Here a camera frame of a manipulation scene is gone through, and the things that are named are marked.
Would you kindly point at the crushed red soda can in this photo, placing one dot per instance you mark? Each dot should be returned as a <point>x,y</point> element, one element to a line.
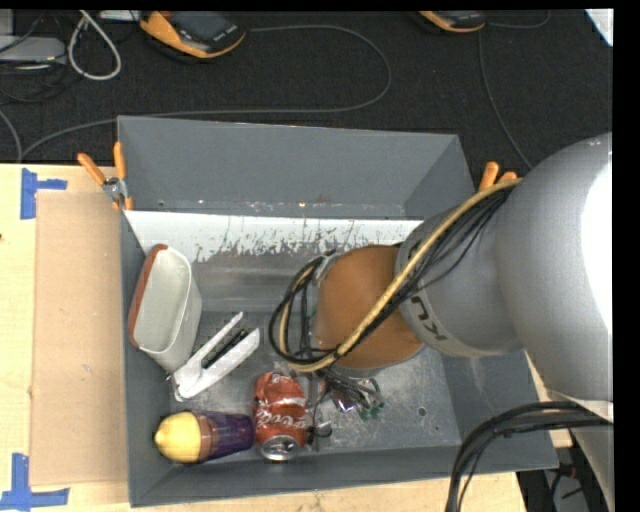
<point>280,410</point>

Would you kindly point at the purple plastic cup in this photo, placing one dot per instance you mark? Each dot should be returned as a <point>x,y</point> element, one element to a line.
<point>230,432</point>

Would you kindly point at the white plastic clip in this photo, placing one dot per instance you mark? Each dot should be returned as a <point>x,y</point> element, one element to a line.
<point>210,367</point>

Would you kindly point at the white container with red-brown rim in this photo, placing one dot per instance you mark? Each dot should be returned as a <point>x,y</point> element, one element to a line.
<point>165,305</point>

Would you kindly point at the grey metal bin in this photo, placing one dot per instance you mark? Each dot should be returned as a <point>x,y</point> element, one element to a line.
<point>280,165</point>

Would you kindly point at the brown cardboard board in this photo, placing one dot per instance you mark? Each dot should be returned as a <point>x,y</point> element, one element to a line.
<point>75,325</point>

